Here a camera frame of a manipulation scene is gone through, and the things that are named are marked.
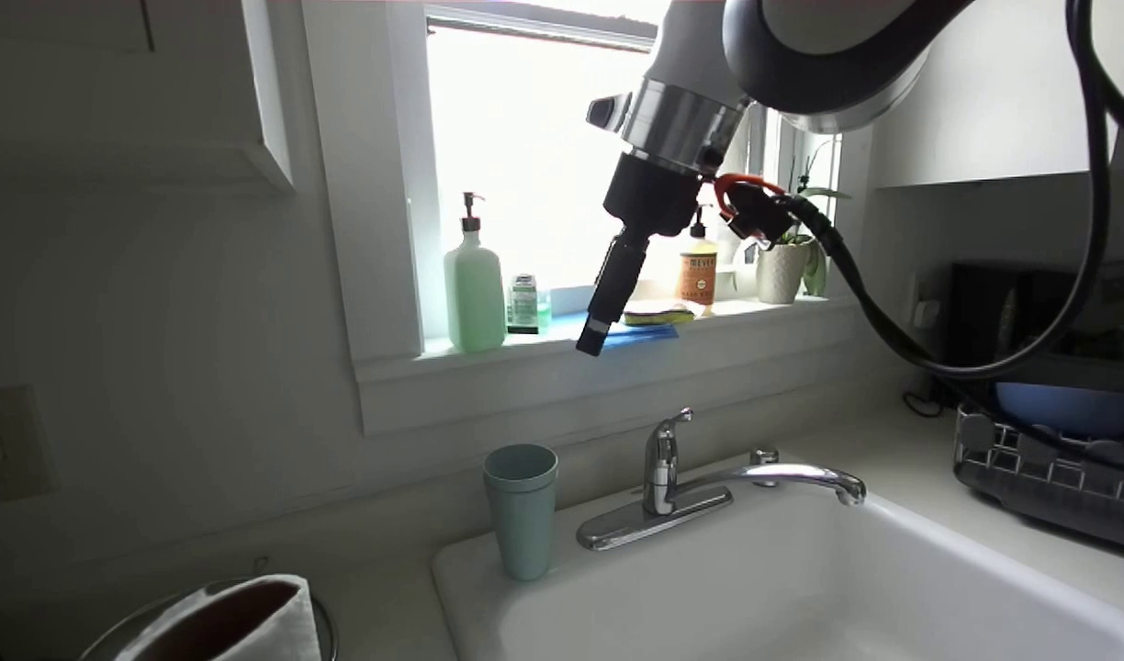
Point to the yellow sponge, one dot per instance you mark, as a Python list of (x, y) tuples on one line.
[(658, 314)]

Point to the white upper cabinet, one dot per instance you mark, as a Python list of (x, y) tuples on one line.
[(989, 134)]

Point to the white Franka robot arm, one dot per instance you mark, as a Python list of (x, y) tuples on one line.
[(820, 51)]

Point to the white wall cabinet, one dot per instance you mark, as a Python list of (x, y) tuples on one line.
[(124, 86)]

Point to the teal plastic cup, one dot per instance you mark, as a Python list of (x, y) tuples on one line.
[(522, 471), (528, 538)]

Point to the white framed window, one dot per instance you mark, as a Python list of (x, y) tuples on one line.
[(528, 150)]

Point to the white ceramic sink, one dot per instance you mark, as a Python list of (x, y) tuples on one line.
[(771, 591)]

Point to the green soap pump bottle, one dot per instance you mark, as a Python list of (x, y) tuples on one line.
[(477, 297)]

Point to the chrome faucet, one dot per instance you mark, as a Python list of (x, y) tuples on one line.
[(662, 483)]

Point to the orchid in white pot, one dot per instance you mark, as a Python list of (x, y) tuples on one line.
[(779, 272)]

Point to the chrome sprayer knob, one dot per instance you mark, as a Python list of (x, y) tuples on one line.
[(761, 455)]

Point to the small green glass jar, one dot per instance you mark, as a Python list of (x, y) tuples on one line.
[(522, 304)]

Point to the blue bowl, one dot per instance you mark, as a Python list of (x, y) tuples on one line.
[(1063, 411)]

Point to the blue cloth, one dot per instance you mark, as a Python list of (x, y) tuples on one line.
[(647, 335)]

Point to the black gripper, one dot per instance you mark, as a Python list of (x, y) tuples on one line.
[(657, 196)]

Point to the black box appliance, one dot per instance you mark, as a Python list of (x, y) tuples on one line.
[(1014, 305)]

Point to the amber soap pump bottle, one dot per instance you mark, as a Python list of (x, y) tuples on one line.
[(696, 281)]

